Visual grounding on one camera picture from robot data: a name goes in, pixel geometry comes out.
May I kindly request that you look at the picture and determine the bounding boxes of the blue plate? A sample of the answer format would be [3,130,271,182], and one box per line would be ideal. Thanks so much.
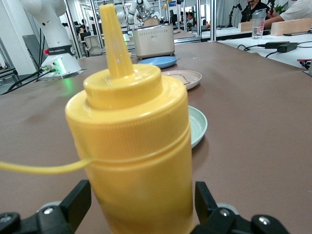
[137,56,178,69]

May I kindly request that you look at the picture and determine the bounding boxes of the person in white shirt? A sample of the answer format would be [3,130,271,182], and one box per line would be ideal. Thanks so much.
[262,0,312,29]

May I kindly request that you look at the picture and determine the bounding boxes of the black base cable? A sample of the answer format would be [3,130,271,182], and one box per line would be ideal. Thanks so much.
[0,65,51,96]

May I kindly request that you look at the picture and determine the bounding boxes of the black power adapter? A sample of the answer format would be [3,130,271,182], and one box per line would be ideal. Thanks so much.
[265,41,299,53]

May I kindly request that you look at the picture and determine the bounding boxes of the clear water bottle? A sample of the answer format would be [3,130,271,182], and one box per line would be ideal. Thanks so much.
[251,9,267,39]

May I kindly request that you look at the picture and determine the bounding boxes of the pale green plate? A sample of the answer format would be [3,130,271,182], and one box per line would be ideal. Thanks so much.
[187,105,209,149]

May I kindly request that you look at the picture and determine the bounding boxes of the light wooden box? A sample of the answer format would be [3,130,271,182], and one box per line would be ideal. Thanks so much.
[271,18,312,37]

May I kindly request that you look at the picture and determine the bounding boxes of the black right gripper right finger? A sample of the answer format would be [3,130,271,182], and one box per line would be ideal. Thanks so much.
[194,181,246,234]

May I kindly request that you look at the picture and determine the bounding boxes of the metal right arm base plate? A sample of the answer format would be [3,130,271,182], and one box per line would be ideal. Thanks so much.
[36,69,86,82]

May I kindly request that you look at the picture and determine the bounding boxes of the white office chair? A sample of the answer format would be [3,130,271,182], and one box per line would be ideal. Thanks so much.
[84,35,102,58]

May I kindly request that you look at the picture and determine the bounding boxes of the brown bread slice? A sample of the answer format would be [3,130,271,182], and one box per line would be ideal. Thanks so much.
[170,74,191,86]
[143,18,160,27]

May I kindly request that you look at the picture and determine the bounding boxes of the white side table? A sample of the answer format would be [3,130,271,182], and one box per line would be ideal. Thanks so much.
[217,32,312,79]

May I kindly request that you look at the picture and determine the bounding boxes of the black coiled cable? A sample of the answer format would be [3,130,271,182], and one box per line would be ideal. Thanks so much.
[237,43,267,52]

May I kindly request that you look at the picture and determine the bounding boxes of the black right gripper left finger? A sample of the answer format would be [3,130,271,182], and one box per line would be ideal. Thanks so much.
[36,179,93,234]

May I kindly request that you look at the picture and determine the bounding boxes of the cream chrome toaster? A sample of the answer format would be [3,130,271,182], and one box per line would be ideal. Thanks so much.
[132,23,176,60]

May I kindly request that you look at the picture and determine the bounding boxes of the person in black shirt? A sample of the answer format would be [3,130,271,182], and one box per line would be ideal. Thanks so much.
[239,0,269,24]

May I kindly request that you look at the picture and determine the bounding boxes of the yellow squeeze bottle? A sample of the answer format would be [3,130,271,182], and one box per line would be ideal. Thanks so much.
[0,4,196,234]

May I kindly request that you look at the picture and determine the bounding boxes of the red clip wires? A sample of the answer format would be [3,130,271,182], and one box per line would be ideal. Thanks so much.
[296,58,312,72]

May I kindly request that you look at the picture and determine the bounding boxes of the beige plate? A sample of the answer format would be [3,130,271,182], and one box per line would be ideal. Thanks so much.
[160,69,203,91]

